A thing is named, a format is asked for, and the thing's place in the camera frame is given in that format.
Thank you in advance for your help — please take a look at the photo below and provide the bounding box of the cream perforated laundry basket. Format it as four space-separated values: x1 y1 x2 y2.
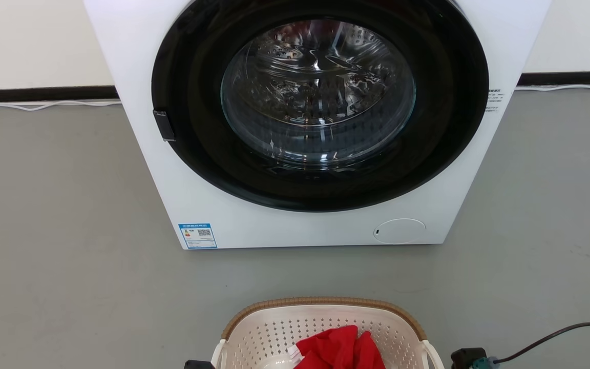
211 296 445 369

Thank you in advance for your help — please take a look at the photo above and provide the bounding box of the white front-load washing machine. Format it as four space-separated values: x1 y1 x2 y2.
84 0 552 250

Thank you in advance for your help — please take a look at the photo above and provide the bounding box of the red garment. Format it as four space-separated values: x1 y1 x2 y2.
294 325 387 369

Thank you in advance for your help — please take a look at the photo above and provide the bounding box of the small printed text label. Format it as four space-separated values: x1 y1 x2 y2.
484 88 504 114

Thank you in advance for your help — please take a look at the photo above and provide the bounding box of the black door handle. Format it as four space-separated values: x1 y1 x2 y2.
153 109 176 142

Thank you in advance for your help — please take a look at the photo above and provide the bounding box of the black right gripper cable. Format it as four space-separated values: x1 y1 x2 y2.
493 322 590 365

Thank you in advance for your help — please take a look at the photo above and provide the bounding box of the round black washing machine door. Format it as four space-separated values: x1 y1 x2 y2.
151 0 490 213

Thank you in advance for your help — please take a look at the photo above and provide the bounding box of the steel washing machine drum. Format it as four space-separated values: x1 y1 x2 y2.
221 19 417 170

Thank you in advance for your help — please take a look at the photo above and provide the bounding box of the blue energy label sticker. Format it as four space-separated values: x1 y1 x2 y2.
178 223 218 250

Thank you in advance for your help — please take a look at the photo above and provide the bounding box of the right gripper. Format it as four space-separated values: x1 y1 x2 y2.
451 347 496 369

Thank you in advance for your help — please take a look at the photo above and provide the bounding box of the round white filter cover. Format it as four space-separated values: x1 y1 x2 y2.
373 218 427 245

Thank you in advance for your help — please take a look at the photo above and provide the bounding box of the thin white floor cable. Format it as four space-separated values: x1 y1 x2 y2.
514 84 590 94
0 99 122 112

